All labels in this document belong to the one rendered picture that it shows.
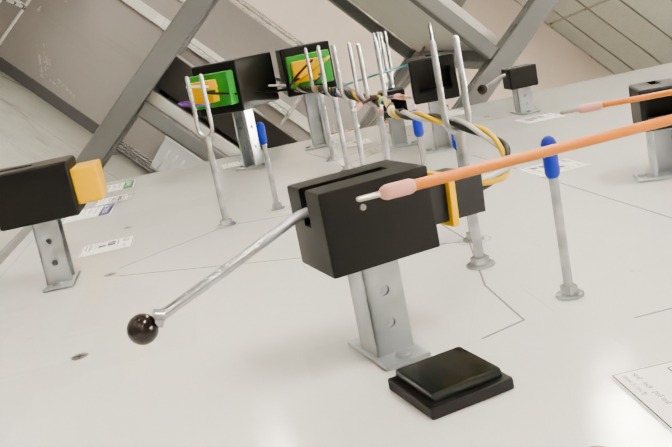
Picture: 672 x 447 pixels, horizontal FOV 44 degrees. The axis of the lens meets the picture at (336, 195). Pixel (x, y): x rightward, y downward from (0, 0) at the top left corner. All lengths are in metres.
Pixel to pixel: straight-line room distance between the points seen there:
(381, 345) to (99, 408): 0.14
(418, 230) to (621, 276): 0.14
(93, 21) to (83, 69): 0.45
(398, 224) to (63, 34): 7.92
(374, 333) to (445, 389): 0.07
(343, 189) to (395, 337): 0.08
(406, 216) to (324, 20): 7.62
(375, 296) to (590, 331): 0.10
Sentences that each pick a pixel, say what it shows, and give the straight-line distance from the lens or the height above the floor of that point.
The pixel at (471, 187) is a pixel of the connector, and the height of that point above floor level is 1.17.
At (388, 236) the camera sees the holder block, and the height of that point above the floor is 1.13.
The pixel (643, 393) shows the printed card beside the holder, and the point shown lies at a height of 1.14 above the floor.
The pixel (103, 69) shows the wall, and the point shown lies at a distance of 8.15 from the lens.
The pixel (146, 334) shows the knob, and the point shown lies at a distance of 0.37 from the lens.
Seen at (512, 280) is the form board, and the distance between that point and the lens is 0.50.
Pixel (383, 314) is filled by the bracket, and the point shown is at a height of 1.09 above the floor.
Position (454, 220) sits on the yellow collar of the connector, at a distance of 0.41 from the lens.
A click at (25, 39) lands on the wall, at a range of 8.36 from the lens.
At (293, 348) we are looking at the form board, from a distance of 0.45.
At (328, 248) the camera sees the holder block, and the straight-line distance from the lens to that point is 0.38.
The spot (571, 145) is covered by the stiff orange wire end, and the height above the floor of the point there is 1.19.
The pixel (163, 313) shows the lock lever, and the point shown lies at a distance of 0.38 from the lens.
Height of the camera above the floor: 1.14
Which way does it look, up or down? 2 degrees down
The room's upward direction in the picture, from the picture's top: 35 degrees clockwise
